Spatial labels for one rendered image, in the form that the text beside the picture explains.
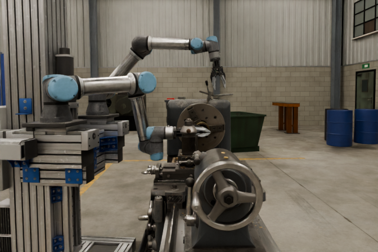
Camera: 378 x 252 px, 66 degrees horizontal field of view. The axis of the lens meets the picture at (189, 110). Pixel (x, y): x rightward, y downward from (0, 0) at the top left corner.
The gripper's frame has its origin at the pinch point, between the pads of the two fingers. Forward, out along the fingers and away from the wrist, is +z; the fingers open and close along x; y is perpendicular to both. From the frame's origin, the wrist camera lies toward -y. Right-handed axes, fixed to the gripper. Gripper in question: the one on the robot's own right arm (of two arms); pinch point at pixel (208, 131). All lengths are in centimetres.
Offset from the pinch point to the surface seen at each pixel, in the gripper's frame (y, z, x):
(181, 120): -19.4, -16.0, 5.4
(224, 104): -35.6, 14.0, 14.4
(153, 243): 51, -26, -39
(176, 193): 54, -16, -17
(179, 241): 81, -14, -23
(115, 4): -1009, -302, 380
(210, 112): -19.4, 2.9, 10.0
